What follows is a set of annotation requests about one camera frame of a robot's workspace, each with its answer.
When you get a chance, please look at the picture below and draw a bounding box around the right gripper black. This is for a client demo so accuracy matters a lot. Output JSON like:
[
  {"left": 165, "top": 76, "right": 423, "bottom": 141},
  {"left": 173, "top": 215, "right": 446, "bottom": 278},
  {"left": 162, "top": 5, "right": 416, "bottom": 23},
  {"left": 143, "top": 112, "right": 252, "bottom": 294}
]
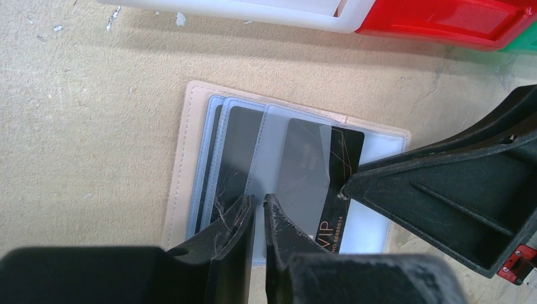
[{"left": 341, "top": 85, "right": 536, "bottom": 286}]

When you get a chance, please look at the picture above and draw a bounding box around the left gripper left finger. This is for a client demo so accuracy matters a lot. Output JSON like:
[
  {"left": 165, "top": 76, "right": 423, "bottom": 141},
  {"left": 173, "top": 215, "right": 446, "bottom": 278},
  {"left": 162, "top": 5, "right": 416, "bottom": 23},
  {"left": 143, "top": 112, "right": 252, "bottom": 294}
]
[{"left": 1, "top": 194, "right": 255, "bottom": 303}]

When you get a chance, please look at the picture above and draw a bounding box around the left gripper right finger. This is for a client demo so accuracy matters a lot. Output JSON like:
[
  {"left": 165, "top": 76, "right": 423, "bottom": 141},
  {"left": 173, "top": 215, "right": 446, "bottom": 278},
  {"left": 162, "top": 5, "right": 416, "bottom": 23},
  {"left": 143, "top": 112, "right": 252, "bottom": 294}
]
[{"left": 263, "top": 194, "right": 467, "bottom": 303}]

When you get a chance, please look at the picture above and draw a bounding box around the black VIP card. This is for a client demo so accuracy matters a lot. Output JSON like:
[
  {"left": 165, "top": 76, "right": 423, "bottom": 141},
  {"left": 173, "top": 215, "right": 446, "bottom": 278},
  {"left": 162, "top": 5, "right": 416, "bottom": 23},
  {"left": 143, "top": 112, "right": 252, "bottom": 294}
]
[{"left": 275, "top": 118, "right": 365, "bottom": 253}]

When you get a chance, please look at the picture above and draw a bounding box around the beige card holder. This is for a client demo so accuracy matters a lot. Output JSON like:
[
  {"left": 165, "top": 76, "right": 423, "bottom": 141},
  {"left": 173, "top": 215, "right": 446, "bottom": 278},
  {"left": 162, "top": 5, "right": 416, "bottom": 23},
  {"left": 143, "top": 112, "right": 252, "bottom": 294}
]
[{"left": 161, "top": 80, "right": 411, "bottom": 254}]

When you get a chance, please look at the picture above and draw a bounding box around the green plastic bin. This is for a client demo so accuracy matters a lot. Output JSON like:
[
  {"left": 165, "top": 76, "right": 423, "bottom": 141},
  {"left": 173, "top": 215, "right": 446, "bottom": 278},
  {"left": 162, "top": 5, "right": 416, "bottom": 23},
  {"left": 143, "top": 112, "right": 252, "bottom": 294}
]
[{"left": 500, "top": 23, "right": 536, "bottom": 54}]

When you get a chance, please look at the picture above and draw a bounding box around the black card in sleeve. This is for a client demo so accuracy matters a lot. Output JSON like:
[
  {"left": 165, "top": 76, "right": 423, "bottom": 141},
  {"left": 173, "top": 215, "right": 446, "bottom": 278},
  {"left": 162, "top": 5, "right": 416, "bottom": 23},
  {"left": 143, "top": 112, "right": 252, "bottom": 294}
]
[{"left": 191, "top": 97, "right": 265, "bottom": 233}]

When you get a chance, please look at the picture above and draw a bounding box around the red plastic bin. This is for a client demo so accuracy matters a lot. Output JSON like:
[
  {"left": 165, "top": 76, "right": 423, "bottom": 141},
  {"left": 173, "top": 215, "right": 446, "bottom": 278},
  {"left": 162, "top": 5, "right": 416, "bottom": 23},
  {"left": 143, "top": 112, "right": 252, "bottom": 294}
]
[{"left": 356, "top": 0, "right": 536, "bottom": 51}]

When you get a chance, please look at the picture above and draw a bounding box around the white plastic bin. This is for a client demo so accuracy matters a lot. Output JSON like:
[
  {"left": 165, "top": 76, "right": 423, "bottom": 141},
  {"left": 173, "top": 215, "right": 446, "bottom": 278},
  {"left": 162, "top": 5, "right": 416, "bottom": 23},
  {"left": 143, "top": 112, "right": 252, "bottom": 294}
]
[{"left": 100, "top": 0, "right": 374, "bottom": 34}]

